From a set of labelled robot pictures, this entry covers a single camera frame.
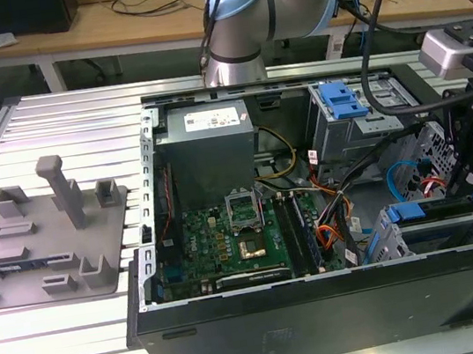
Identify grey metal disk bay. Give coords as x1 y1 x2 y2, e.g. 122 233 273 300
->
360 183 473 264

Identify blue empty disk carrier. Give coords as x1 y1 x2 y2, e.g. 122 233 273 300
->
317 76 373 124

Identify black RAM slot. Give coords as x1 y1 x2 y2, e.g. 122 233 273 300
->
287 189 326 276
272 193 309 281

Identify grey metal drive cage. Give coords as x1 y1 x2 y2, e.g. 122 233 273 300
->
299 66 436 172

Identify metal socket cover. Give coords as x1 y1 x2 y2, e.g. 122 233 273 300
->
224 188 269 235

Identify CPU socket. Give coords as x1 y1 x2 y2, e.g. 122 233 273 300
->
236 233 270 262

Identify black graphics card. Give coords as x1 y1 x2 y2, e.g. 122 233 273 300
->
213 264 294 292

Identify grey power supply unit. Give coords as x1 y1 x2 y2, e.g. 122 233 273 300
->
149 97 266 214

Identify black open PC case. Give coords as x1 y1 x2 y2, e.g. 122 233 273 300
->
90 46 473 354

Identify green motherboard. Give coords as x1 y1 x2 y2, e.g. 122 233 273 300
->
148 188 331 304

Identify grey parts rack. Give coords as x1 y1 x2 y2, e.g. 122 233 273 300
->
0 144 144 312

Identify red disk wire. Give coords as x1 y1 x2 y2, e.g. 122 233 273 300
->
418 171 450 200

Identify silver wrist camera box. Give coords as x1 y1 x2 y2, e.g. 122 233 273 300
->
413 22 473 85

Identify blue disk wire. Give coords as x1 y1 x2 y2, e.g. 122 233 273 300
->
384 155 437 204

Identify thick black cable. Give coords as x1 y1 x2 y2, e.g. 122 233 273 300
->
347 0 450 122

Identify black sleeved wire bundle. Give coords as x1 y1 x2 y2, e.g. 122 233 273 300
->
301 121 447 273

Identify orange wire bundle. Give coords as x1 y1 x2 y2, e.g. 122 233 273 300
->
314 221 347 255

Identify yellow black power wire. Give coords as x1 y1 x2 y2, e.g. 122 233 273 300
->
249 121 301 182

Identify red black thin wire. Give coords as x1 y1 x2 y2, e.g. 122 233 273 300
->
149 163 183 244

